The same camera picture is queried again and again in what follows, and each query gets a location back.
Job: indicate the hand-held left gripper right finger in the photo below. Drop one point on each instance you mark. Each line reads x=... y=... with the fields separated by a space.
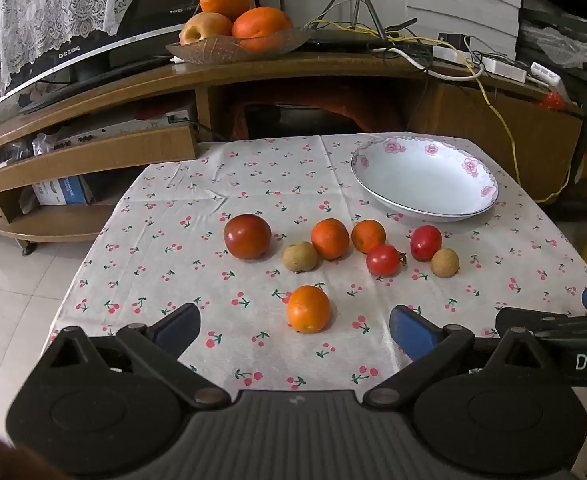
x=413 y=334

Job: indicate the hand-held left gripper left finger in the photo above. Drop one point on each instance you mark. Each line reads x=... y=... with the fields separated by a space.
x=176 y=329

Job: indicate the small brown kiwi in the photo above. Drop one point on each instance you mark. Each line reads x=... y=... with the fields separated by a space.
x=445 y=263
x=299 y=257

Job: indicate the round small red tomato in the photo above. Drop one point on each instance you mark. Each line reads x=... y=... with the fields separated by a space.
x=383 y=260

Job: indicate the oval small red tomato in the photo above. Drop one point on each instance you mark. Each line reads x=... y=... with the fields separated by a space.
x=426 y=242

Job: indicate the small orange tangerine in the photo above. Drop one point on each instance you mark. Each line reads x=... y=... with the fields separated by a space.
x=367 y=234

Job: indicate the large dark red tomato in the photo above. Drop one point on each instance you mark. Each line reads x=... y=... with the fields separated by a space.
x=247 y=236

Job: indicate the white floral bowl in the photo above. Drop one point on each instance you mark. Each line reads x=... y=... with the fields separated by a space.
x=423 y=175

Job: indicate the cherry print tablecloth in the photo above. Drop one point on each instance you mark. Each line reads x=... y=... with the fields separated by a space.
x=223 y=185

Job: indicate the blue and white box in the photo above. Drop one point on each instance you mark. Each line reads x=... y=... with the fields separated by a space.
x=63 y=191

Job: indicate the small red object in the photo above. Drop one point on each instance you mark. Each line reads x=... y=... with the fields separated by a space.
x=553 y=101

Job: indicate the silver media player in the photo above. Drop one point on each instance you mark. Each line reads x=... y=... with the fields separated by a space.
x=118 y=130

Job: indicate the small white device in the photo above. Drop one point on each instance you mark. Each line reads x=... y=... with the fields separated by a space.
x=546 y=74

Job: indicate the white power strip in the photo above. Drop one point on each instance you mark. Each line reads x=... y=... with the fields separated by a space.
x=503 y=70

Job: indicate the clear plastic bag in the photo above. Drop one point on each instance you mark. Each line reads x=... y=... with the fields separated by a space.
x=553 y=45

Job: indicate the glass fruit dish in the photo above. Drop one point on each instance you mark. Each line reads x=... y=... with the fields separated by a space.
x=213 y=51

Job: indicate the wooden television cabinet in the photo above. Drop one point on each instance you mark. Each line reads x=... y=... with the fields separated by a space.
x=293 y=67

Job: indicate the black power adapter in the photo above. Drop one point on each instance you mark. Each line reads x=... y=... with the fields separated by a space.
x=452 y=40

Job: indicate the yellow red apple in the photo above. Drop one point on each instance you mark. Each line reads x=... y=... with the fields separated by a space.
x=203 y=27

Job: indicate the black router with antennas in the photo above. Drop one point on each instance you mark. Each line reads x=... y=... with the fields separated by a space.
x=338 y=37

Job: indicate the large orange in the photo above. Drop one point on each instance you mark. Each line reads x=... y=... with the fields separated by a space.
x=225 y=2
x=262 y=25

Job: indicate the white corrugated panel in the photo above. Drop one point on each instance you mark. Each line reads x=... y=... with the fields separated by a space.
x=463 y=5

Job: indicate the black television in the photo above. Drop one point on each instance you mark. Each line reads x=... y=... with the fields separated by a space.
x=168 y=5

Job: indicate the white lace cloth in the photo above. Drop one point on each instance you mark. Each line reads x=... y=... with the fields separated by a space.
x=48 y=10

